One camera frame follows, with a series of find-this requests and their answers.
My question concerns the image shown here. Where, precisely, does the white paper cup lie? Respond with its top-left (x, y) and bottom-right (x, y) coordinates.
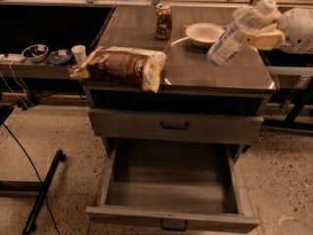
top-left (71, 45), bottom-right (86, 65)

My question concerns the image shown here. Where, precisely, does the white bowl with dark inside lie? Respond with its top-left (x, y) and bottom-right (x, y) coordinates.
top-left (22, 44), bottom-right (49, 63)

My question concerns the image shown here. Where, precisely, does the black floor cable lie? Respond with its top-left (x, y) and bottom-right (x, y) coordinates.
top-left (1, 123), bottom-right (61, 235)

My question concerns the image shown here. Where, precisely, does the dark blue bowl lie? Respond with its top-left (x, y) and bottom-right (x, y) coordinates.
top-left (48, 49), bottom-right (72, 65)

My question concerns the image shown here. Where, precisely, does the grey drawer cabinet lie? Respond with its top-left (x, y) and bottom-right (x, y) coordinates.
top-left (79, 5), bottom-right (277, 148)

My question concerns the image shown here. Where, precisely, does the white power strip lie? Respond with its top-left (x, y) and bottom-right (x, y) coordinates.
top-left (0, 54), bottom-right (24, 63)

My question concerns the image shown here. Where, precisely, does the white paper bowl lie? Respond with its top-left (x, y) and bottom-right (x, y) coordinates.
top-left (186, 23), bottom-right (224, 48)

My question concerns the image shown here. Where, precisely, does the clear plastic bottle white cap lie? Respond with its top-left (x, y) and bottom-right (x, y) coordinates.
top-left (206, 0), bottom-right (277, 66)

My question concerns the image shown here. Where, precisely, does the open lower drawer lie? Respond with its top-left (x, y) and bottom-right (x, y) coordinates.
top-left (86, 139), bottom-right (259, 233)

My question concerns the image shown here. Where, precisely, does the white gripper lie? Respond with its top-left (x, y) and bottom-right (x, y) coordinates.
top-left (232, 6), bottom-right (313, 54)

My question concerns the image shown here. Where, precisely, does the closed upper drawer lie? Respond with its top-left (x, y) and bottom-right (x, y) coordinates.
top-left (88, 109), bottom-right (263, 145)

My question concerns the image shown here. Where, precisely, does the grey side shelf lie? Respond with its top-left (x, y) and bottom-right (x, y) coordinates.
top-left (0, 62), bottom-right (75, 79)

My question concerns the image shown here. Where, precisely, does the brown chips bag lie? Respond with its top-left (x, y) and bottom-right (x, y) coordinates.
top-left (70, 46), bottom-right (167, 93)

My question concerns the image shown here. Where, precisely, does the black stand leg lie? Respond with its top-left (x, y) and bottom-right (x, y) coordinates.
top-left (22, 150), bottom-right (66, 235)

